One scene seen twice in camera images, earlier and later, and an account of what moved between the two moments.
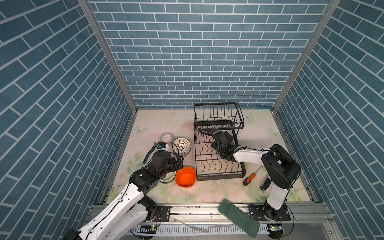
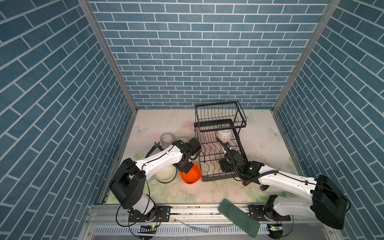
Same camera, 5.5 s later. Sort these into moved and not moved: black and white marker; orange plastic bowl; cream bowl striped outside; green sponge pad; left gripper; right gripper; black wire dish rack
Moved: orange plastic bowl; right gripper; left gripper
Not moved: cream bowl striped outside; green sponge pad; black wire dish rack; black and white marker
